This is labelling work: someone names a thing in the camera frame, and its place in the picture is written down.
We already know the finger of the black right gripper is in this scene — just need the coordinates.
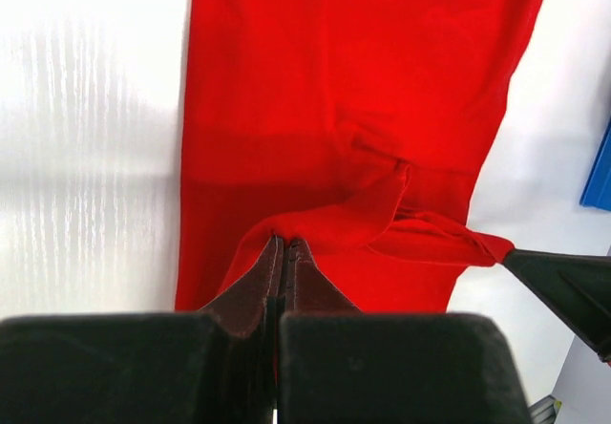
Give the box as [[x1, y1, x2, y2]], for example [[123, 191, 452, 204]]
[[503, 249, 610, 362]]

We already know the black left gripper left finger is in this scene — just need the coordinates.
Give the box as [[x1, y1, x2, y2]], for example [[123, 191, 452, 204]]
[[1, 238, 284, 423]]

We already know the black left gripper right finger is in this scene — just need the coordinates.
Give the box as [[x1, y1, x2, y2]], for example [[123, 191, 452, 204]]
[[278, 240, 530, 423]]

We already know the red t-shirt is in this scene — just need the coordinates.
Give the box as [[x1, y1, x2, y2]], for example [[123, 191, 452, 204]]
[[176, 0, 543, 312]]

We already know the blue plastic bin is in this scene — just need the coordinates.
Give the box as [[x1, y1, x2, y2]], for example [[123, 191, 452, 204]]
[[579, 123, 611, 211]]

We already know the aluminium frame rail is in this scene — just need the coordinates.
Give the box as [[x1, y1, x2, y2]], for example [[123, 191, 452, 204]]
[[529, 395, 561, 424]]

